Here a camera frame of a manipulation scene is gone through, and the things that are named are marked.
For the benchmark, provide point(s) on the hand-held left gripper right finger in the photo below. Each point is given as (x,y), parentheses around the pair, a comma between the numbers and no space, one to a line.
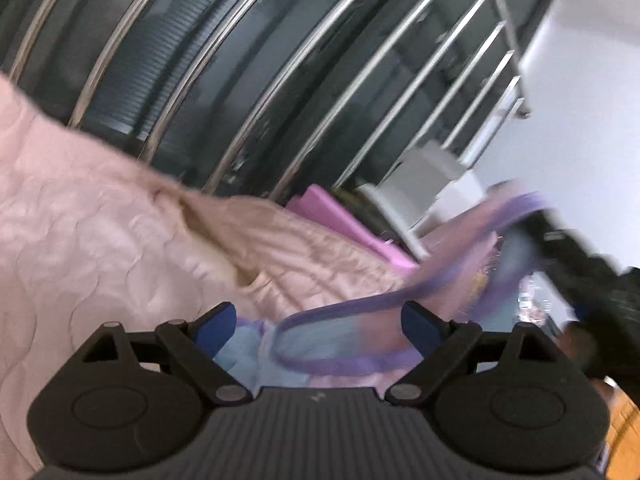
(419,326)

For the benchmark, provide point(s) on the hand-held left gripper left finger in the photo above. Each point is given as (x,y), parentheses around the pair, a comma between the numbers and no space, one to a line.
(216,326)

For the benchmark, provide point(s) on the blue pink purple-trimmed garment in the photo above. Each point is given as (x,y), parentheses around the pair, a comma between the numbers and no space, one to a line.
(350,341)

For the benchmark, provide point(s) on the pink flat box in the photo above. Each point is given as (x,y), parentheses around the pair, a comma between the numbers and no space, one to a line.
(330,210)

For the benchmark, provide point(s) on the white storage box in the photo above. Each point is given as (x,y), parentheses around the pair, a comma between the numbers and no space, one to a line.
(430,180)

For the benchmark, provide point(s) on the pink quilted blanket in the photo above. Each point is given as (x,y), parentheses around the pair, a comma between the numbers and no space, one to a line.
(100,235)

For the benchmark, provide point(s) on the metal barred window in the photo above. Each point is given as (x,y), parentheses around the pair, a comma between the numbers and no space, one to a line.
(280,110)

